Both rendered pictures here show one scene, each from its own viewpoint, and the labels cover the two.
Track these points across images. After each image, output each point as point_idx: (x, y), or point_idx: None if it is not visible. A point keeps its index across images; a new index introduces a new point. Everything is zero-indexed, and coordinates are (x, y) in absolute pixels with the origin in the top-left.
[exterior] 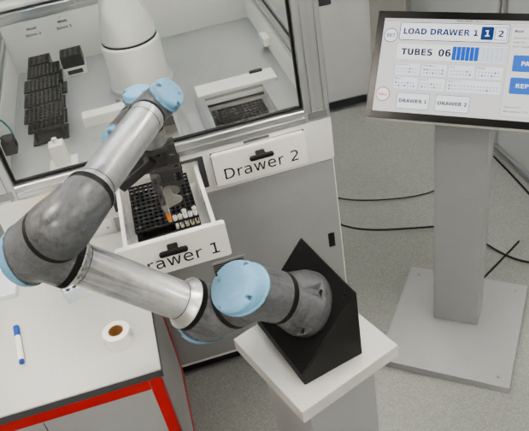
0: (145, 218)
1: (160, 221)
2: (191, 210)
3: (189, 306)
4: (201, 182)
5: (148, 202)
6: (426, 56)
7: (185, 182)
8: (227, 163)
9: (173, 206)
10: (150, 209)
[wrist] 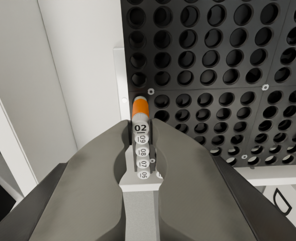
0: (199, 13)
1: (149, 70)
2: (147, 167)
3: None
4: (272, 183)
5: None
6: None
7: None
8: (295, 224)
9: (210, 119)
10: (246, 42)
